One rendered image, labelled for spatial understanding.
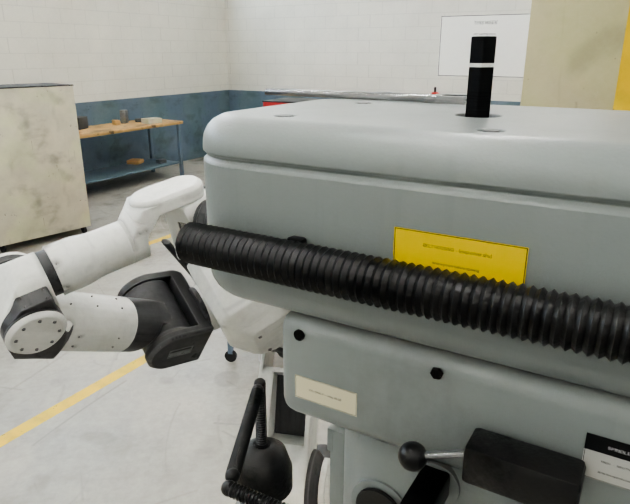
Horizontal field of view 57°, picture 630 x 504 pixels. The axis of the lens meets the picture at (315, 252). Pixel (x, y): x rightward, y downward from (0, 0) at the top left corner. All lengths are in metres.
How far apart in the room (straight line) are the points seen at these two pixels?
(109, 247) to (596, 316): 0.65
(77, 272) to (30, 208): 5.86
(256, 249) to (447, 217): 0.14
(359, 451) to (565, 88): 1.83
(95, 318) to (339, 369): 0.52
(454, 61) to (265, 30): 3.67
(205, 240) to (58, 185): 6.33
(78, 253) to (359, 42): 9.92
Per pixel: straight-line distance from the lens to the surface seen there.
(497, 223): 0.39
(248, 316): 1.00
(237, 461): 0.57
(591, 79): 2.23
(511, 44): 9.75
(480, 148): 0.39
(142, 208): 0.85
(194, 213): 0.86
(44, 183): 6.72
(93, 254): 0.85
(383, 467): 0.55
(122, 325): 0.96
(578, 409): 0.44
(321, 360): 0.50
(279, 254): 0.43
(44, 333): 0.85
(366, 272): 0.39
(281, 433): 1.43
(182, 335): 1.02
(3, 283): 0.86
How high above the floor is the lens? 1.94
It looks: 19 degrees down
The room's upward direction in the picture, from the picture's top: straight up
